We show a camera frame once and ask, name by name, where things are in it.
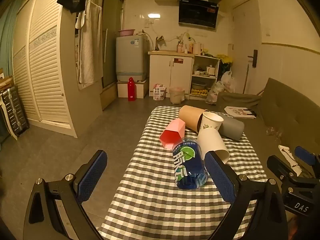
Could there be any red bottle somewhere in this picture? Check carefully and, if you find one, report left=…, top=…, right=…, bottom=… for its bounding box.
left=128, top=77, right=136, bottom=102

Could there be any green sofa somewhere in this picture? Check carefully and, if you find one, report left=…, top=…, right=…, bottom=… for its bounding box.
left=215, top=77, right=320, bottom=180

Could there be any white door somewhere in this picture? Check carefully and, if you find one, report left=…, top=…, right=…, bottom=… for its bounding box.
left=230, top=0, right=263, bottom=96

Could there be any white open shelf unit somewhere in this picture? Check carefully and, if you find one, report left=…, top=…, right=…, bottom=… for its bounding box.
left=189, top=54, right=221, bottom=101

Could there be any white plastic bag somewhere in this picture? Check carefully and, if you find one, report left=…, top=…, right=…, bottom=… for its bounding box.
left=220, top=71, right=236, bottom=93

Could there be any plain white cup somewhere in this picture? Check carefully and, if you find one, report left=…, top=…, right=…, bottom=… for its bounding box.
left=197, top=129, right=230, bottom=164

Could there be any white printed paper cup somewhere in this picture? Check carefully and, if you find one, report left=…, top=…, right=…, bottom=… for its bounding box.
left=200, top=111, right=224, bottom=132

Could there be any cardboard box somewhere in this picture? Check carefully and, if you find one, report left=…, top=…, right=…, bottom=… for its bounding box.
left=0, top=67, right=14, bottom=89

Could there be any small trash bin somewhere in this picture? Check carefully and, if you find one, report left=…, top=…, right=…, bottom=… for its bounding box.
left=169, top=87, right=186, bottom=105

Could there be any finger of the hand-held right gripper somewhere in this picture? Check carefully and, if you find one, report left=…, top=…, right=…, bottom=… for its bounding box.
left=266, top=155, right=303, bottom=181
left=294, top=146, right=320, bottom=167

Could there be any grey cup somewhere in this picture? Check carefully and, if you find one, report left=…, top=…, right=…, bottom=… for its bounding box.
left=218, top=114, right=245, bottom=141

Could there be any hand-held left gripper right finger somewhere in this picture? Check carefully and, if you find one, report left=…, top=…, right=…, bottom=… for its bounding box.
left=204, top=151, right=288, bottom=240

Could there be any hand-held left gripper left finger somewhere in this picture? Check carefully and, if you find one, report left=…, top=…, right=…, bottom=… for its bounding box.
left=22, top=149, right=108, bottom=240

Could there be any blue drink bottle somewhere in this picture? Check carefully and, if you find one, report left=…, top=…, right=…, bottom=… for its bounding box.
left=172, top=138, right=209, bottom=190

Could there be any dark door handle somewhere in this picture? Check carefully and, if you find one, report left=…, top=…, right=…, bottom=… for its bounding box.
left=247, top=49, right=258, bottom=68

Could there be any yellow bag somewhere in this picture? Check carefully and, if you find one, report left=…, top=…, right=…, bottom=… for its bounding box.
left=216, top=54, right=233, bottom=64

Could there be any grey white checked tablecloth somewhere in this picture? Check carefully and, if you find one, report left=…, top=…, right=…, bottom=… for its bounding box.
left=96, top=106, right=268, bottom=240

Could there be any white washing machine pedestal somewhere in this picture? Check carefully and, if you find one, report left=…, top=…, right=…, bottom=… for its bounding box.
left=117, top=79, right=149, bottom=99

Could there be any brown paper cup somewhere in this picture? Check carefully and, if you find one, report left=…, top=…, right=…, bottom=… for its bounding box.
left=178, top=105, right=209, bottom=134

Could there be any grey ribbed suitcase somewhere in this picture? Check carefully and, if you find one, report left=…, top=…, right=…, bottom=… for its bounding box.
left=0, top=85, right=30, bottom=138

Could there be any white louvre wardrobe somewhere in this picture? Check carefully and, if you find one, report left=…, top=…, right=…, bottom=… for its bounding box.
left=12, top=0, right=103, bottom=138

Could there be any pink faceted cup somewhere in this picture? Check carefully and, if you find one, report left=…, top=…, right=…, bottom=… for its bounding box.
left=159, top=119, right=186, bottom=151

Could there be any magazine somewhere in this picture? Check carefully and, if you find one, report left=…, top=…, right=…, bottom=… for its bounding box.
left=224, top=106, right=258, bottom=119

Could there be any black range hood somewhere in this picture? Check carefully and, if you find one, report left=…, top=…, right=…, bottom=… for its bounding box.
left=178, top=0, right=220, bottom=28

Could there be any white pink packet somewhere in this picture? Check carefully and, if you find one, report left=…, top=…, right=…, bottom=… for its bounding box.
left=153, top=83, right=168, bottom=101

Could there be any broom stick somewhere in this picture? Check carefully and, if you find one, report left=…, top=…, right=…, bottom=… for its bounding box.
left=243, top=63, right=250, bottom=94

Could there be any crumpled clear plastic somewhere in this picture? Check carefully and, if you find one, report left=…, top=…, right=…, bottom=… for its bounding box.
left=266, top=126, right=283, bottom=138

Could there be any glass shower door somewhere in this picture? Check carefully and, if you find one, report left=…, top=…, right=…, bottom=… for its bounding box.
left=101, top=0, right=126, bottom=88

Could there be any black hanging cloth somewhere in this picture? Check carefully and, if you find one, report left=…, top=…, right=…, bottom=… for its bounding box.
left=56, top=0, right=87, bottom=14

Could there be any white sink cabinet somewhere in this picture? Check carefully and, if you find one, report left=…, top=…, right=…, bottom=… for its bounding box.
left=148, top=51, right=194, bottom=97

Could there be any grey washing machine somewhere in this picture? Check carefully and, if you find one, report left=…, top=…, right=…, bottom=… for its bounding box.
left=115, top=35, right=149, bottom=82

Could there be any white cloth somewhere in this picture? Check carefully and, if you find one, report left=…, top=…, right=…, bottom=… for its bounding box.
left=278, top=144, right=303, bottom=174

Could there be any metal faucet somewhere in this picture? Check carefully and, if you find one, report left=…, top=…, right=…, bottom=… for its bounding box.
left=155, top=36, right=165, bottom=52

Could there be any clear plastic bag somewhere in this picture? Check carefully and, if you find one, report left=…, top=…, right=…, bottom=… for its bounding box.
left=205, top=81, right=226, bottom=105

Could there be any white hanging towel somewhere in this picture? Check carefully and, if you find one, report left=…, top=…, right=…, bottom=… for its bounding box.
left=75, top=0, right=103, bottom=91

